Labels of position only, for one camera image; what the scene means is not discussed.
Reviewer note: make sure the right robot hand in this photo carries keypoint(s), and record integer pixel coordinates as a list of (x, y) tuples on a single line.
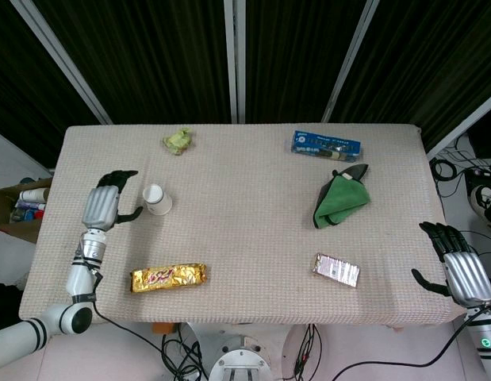
[(465, 274)]

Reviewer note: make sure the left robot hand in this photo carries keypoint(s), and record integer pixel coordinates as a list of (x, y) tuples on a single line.
[(100, 208)]

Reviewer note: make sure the white paper cup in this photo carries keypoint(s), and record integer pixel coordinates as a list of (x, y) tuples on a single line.
[(159, 202)]

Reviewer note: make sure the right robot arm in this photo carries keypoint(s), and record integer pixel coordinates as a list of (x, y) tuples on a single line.
[(485, 341)]

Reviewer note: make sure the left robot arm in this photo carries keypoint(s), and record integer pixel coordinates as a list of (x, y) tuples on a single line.
[(80, 278)]

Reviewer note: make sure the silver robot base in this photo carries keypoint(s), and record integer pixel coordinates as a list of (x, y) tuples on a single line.
[(237, 359)]

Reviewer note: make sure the white bottle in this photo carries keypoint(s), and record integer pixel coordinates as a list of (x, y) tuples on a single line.
[(33, 194)]

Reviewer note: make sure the white and black device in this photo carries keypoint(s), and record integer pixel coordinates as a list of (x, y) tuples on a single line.
[(485, 198)]

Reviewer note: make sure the brown cardboard box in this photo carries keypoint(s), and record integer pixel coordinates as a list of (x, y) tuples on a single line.
[(19, 232)]

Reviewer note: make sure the gold cracker package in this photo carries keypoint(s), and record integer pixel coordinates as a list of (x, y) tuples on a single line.
[(167, 277)]

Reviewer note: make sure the crumpled green wrapper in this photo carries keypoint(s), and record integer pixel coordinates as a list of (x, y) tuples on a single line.
[(177, 141)]

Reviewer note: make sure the orange block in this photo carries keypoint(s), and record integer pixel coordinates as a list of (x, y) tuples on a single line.
[(163, 328)]

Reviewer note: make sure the green microfibre cloth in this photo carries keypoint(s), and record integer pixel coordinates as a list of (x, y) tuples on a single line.
[(340, 198)]

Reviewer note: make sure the beige woven tablecloth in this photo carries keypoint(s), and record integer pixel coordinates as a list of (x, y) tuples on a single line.
[(245, 230)]

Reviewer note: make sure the black curtain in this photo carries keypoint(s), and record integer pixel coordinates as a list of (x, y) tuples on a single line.
[(158, 59)]

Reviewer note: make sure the blue cookie box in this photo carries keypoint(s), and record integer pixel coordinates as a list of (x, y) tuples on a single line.
[(326, 145)]

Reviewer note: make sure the grey aluminium frame post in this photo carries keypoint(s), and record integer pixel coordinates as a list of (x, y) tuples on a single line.
[(463, 123), (234, 59), (62, 59), (350, 59)]

